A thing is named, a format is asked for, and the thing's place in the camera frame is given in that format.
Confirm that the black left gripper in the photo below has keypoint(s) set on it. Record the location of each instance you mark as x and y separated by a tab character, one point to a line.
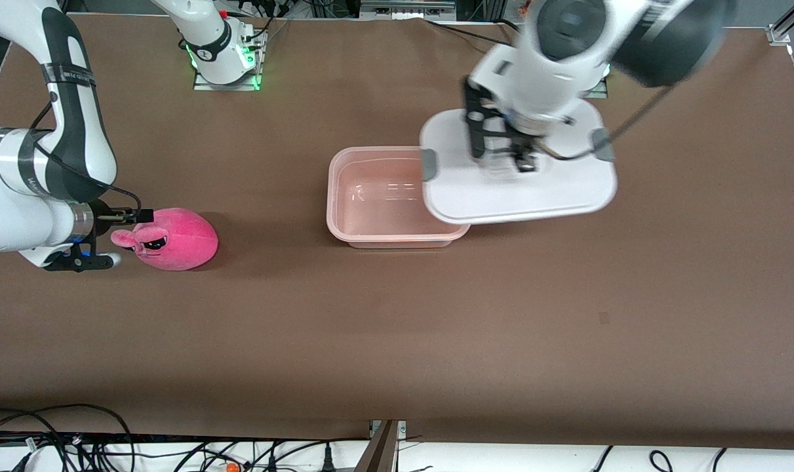
523	155

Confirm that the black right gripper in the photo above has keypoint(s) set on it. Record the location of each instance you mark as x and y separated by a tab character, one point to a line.
102	217

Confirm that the pink plush toy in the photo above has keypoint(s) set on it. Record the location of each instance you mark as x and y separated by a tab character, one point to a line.
180	239

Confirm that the white box lid grey clips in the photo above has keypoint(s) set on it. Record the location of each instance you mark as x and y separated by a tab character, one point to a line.
501	196

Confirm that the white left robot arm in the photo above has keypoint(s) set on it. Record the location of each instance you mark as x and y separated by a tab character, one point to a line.
567	39

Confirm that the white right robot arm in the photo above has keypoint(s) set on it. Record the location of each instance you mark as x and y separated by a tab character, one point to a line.
75	131

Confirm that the translucent pink plastic box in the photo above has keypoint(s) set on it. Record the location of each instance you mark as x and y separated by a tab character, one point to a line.
370	196

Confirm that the grey metal device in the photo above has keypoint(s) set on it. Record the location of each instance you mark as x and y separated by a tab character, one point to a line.
406	8

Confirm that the brown table cover sheet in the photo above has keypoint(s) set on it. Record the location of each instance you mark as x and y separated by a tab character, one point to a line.
396	328

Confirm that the black power plug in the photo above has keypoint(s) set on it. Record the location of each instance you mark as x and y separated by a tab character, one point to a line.
328	462

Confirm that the aluminium profile beam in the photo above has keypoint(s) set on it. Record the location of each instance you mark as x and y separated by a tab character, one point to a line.
380	452

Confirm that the black left camera mount bracket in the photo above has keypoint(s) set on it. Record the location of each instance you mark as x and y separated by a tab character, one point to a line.
478	124

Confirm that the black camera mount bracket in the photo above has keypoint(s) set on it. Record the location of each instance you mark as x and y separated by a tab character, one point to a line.
75	263
478	124

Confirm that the black right camera mount bracket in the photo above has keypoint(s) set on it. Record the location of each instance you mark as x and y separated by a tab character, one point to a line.
75	263

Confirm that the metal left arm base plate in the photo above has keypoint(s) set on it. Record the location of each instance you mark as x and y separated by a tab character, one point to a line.
600	92

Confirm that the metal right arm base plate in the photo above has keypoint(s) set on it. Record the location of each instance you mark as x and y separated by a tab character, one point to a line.
203	84

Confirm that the aluminium frame corner profile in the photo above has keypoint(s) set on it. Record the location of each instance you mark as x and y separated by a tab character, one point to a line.
779	34

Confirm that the small metal corner bracket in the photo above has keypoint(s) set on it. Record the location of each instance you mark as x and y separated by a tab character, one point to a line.
402	427

